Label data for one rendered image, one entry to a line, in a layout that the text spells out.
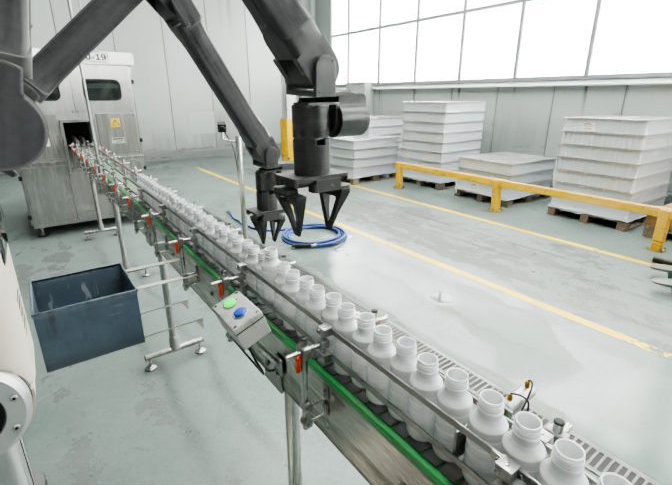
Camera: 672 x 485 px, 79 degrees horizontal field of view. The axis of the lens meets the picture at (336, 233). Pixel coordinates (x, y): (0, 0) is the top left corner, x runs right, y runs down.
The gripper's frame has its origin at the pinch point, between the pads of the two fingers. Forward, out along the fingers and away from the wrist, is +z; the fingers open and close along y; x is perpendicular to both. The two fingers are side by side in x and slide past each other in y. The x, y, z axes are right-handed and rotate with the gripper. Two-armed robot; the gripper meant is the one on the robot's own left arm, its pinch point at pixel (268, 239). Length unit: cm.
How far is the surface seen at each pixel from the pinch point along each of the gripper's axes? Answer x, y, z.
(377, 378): 49, 2, 15
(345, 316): 36.7, 0.9, 7.3
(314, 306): 25.2, 1.4, 9.7
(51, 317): -51, 54, 30
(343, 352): 37.3, 1.8, 15.8
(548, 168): -226, -617, 65
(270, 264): 2.0, 0.8, 6.7
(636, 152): -83, -529, 20
